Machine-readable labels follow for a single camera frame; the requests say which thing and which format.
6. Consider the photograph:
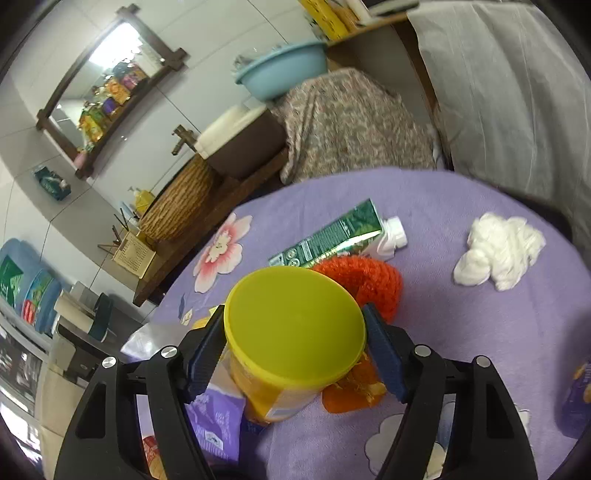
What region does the yellow plastic cup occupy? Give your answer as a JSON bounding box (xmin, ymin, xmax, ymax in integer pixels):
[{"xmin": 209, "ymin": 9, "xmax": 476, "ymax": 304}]
[{"xmin": 223, "ymin": 266, "xmax": 366, "ymax": 424}]

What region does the floral patterned cloth cover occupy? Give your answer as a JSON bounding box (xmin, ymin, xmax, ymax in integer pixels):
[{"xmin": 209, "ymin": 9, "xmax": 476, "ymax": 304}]
[{"xmin": 269, "ymin": 68, "xmax": 436, "ymax": 185}]

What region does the purple snack bag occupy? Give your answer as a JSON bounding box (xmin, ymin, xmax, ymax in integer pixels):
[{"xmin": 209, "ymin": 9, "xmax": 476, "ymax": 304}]
[{"xmin": 184, "ymin": 345, "xmax": 249, "ymax": 467}]

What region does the yellow tall package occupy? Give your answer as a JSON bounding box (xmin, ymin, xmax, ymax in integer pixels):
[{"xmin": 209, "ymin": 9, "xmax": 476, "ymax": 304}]
[{"xmin": 298, "ymin": 0, "xmax": 359, "ymax": 41}]

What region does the woven wicker basket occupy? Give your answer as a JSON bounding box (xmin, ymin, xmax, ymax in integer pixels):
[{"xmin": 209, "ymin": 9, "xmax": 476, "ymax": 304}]
[{"xmin": 139, "ymin": 154, "xmax": 219, "ymax": 242}]

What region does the crumpled white tissue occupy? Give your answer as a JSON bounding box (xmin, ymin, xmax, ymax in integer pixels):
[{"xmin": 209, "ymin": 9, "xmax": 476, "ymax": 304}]
[{"xmin": 453, "ymin": 212, "xmax": 546, "ymax": 291}]

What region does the green wall tissue box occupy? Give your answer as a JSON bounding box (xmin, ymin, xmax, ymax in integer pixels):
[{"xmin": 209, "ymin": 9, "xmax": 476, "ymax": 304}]
[{"xmin": 33, "ymin": 166, "xmax": 71, "ymax": 201}]

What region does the wooden wall shelf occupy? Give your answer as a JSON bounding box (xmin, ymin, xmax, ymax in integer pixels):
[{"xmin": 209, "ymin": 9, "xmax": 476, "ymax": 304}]
[{"xmin": 36, "ymin": 4, "xmax": 187, "ymax": 180}]

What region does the brass faucet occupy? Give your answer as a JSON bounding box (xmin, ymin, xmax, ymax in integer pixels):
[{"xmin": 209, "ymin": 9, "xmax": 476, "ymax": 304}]
[{"xmin": 171, "ymin": 125, "xmax": 197, "ymax": 156}]

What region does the blue water jug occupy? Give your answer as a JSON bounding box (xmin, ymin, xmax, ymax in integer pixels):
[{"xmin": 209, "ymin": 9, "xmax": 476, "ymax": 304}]
[{"xmin": 1, "ymin": 238, "xmax": 62, "ymax": 336}]

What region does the light blue plastic basin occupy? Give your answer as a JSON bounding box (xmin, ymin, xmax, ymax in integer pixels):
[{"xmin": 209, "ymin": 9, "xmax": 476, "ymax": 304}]
[{"xmin": 235, "ymin": 40, "xmax": 329, "ymax": 102}]

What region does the brown cream rice cooker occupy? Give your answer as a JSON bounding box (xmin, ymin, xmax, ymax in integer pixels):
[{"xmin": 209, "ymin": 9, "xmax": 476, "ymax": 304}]
[{"xmin": 194, "ymin": 104, "xmax": 286, "ymax": 180}]

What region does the purple floral tablecloth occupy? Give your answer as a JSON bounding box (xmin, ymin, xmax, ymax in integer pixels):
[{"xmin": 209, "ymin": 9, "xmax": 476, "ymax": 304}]
[{"xmin": 121, "ymin": 166, "xmax": 591, "ymax": 480}]

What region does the orange foam fruit net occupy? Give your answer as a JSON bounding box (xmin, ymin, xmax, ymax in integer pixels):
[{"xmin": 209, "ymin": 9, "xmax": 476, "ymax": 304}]
[{"xmin": 312, "ymin": 256, "xmax": 404, "ymax": 324}]

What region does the chopstick holder box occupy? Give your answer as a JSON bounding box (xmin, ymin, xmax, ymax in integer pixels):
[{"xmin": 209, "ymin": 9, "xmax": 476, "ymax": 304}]
[{"xmin": 97, "ymin": 208, "xmax": 156, "ymax": 279}]

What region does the water dispenser machine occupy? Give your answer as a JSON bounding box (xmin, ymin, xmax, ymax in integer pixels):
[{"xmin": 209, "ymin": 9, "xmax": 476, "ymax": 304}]
[{"xmin": 49, "ymin": 282, "xmax": 141, "ymax": 383}]

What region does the yellow soap dispenser bottle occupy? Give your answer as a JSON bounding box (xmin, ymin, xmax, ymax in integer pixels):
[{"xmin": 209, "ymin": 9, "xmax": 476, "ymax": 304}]
[{"xmin": 128, "ymin": 186, "xmax": 155, "ymax": 218}]

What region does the white cloth cover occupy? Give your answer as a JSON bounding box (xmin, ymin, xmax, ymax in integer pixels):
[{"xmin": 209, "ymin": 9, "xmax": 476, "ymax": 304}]
[{"xmin": 409, "ymin": 1, "xmax": 590, "ymax": 221}]

